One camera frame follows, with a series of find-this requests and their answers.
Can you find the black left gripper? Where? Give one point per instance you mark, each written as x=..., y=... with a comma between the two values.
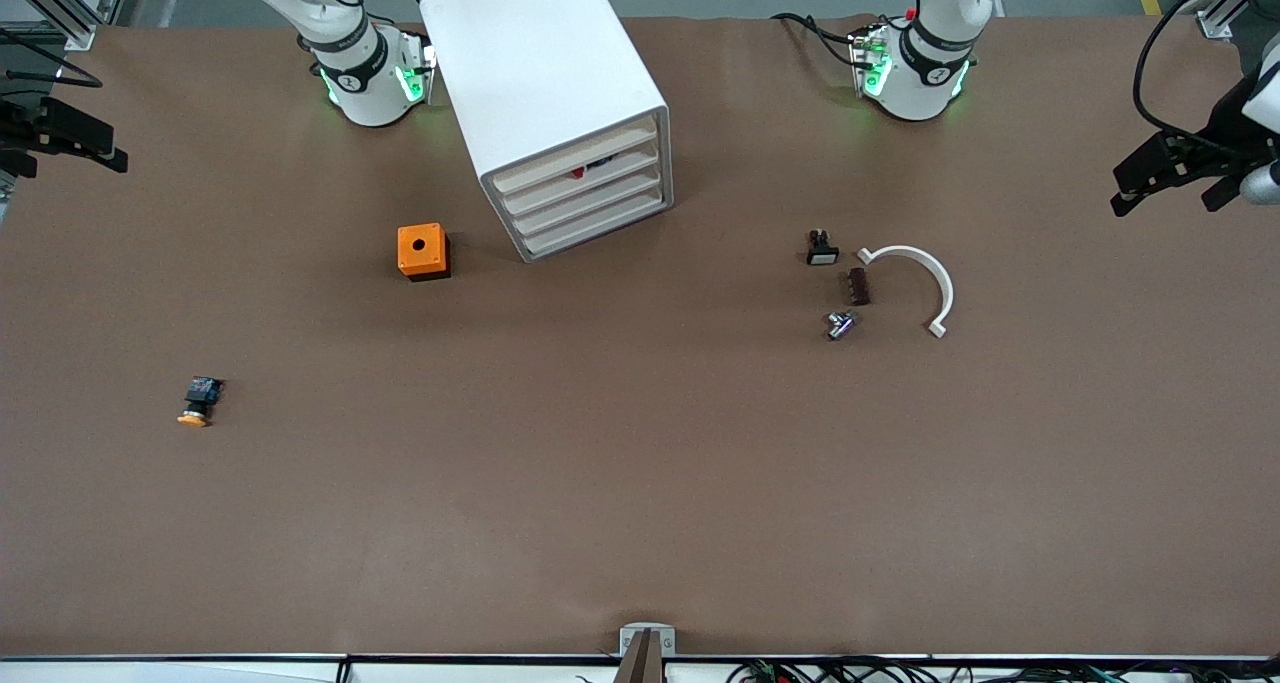
x=1222, y=123

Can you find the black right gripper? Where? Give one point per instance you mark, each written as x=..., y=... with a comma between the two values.
x=18, y=123

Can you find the orange push button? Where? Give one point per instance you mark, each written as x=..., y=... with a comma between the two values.
x=200, y=395

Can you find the white drawer holding orange button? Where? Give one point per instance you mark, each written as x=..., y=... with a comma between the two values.
x=580, y=161

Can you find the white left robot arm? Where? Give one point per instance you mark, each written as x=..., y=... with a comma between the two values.
x=915, y=93

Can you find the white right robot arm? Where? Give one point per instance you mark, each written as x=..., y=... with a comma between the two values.
x=365, y=93

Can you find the white drawer cabinet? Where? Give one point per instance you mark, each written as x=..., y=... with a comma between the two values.
x=540, y=63

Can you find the red push button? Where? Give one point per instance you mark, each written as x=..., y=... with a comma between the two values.
x=578, y=173

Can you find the white drawer holding red button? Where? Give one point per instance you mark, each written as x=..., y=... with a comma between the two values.
x=580, y=186

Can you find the white drawer holding green button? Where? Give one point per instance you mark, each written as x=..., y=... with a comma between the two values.
x=585, y=208

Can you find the white empty drawer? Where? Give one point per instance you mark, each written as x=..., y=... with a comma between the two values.
x=590, y=229

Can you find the small brown block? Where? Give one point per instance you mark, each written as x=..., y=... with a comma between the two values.
x=858, y=288

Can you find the small silver metal part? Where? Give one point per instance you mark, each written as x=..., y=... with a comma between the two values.
x=840, y=327

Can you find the orange box with hole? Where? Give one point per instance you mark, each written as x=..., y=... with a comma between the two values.
x=420, y=248

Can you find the aluminium frame post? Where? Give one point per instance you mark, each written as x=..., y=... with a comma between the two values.
x=80, y=35
x=1215, y=23

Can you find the white curved plastic bracket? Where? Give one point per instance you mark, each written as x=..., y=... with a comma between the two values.
x=946, y=291

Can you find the black switch with white face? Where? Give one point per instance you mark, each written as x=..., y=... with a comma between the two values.
x=822, y=255

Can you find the white table edge rail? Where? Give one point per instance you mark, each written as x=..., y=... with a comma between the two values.
x=150, y=671

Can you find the grey metal table bracket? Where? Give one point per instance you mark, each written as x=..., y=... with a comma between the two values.
x=647, y=643

